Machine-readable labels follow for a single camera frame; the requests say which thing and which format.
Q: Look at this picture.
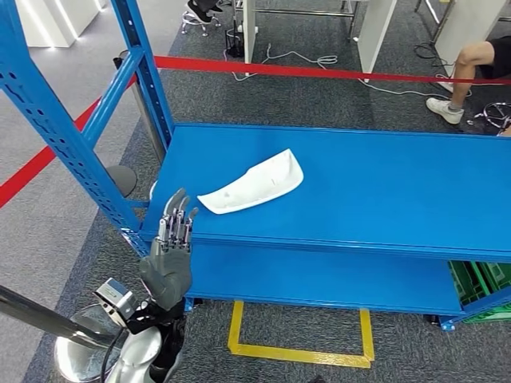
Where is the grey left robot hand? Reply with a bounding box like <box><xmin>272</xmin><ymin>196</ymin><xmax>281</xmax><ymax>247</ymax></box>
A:
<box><xmin>139</xmin><ymin>188</ymin><xmax>199</xmax><ymax>312</ymax></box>

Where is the white plastic shell part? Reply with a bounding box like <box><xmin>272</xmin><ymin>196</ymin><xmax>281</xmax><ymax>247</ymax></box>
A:
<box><xmin>197</xmin><ymin>148</ymin><xmax>304</xmax><ymax>215</ymax></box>

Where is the blue metal shelf rack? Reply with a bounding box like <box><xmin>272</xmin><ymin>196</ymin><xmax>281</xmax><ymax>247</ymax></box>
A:
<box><xmin>0</xmin><ymin>0</ymin><xmax>511</xmax><ymax>333</ymax></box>

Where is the red barrier belt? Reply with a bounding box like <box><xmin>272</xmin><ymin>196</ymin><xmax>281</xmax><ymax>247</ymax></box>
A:
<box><xmin>153</xmin><ymin>55</ymin><xmax>511</xmax><ymax>87</ymax></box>
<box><xmin>0</xmin><ymin>73</ymin><xmax>139</xmax><ymax>210</ymax></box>

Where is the chrome stool base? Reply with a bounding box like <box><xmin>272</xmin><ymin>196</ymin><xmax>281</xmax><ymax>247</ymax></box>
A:
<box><xmin>181</xmin><ymin>10</ymin><xmax>223</xmax><ymax>38</ymax></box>

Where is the person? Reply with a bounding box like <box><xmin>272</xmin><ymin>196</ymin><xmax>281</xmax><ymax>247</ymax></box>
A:
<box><xmin>425</xmin><ymin>37</ymin><xmax>511</xmax><ymax>126</ymax></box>
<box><xmin>186</xmin><ymin>0</ymin><xmax>224</xmax><ymax>25</ymax></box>

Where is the white desk panel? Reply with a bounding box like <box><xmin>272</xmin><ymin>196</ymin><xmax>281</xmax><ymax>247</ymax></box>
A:
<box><xmin>434</xmin><ymin>0</ymin><xmax>508</xmax><ymax>77</ymax></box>
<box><xmin>242</xmin><ymin>0</ymin><xmax>257</xmax><ymax>65</ymax></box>
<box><xmin>356</xmin><ymin>0</ymin><xmax>398</xmax><ymax>75</ymax></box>

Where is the white plinth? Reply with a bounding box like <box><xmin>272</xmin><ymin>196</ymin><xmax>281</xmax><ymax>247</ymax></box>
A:
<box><xmin>15</xmin><ymin>0</ymin><xmax>109</xmax><ymax>49</ymax></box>

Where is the green plastic crate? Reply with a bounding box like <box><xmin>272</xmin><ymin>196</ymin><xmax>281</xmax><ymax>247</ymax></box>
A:
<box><xmin>449</xmin><ymin>260</ymin><xmax>511</xmax><ymax>308</ymax></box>
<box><xmin>463</xmin><ymin>303</ymin><xmax>511</xmax><ymax>325</ymax></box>

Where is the chrome chair base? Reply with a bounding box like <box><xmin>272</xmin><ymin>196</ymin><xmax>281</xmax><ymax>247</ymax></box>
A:
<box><xmin>467</xmin><ymin>101</ymin><xmax>511</xmax><ymax>137</ymax></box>

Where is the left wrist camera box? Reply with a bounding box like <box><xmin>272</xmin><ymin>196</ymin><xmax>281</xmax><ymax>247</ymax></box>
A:
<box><xmin>94</xmin><ymin>278</ymin><xmax>139</xmax><ymax>329</ymax></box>

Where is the black stanchion post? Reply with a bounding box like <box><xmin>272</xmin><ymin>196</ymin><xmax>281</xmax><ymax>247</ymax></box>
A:
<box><xmin>106</xmin><ymin>164</ymin><xmax>139</xmax><ymax>199</ymax></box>

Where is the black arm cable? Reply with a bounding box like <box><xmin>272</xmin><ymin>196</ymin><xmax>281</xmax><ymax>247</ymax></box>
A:
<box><xmin>100</xmin><ymin>326</ymin><xmax>125</xmax><ymax>383</ymax></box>

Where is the chrome stanchion post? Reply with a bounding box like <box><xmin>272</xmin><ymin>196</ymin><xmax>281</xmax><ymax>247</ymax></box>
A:
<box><xmin>0</xmin><ymin>285</ymin><xmax>131</xmax><ymax>383</ymax></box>
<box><xmin>112</xmin><ymin>49</ymin><xmax>169</xmax><ymax>202</ymax></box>

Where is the white floor cable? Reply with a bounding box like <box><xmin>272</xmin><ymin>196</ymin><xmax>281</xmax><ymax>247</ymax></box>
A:
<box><xmin>223</xmin><ymin>43</ymin><xmax>474</xmax><ymax>99</ymax></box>

